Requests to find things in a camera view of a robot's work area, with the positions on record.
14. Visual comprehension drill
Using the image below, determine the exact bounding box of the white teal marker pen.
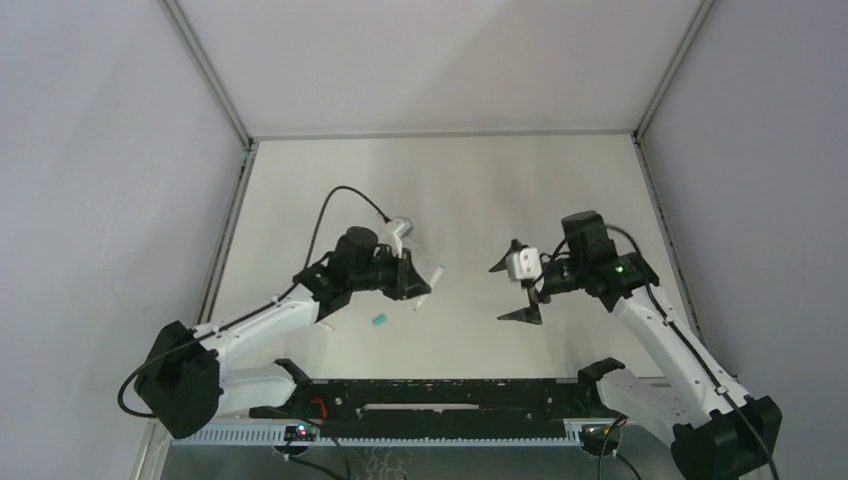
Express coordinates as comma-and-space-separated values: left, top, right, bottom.
414, 264, 445, 311

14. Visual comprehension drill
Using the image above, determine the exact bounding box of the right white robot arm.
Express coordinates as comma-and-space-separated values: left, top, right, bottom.
489, 210, 782, 479

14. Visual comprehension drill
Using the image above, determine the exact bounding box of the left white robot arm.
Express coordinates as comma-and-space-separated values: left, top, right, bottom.
119, 221, 444, 439

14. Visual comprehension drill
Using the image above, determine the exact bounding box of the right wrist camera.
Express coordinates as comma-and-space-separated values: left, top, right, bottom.
505, 247, 542, 282

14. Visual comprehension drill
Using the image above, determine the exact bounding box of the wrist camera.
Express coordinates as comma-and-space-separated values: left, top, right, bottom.
505, 247, 542, 282
384, 217, 414, 257

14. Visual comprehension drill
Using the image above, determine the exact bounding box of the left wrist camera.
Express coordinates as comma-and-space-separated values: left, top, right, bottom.
384, 217, 414, 257

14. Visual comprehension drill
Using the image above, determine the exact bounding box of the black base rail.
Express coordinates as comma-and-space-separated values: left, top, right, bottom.
249, 358, 624, 437

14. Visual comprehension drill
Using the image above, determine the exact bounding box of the perforated cable tray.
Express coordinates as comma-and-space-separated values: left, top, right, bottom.
174, 421, 588, 447

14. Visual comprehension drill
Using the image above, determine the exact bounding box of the left camera cable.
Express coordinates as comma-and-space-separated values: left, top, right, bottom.
117, 186, 393, 420

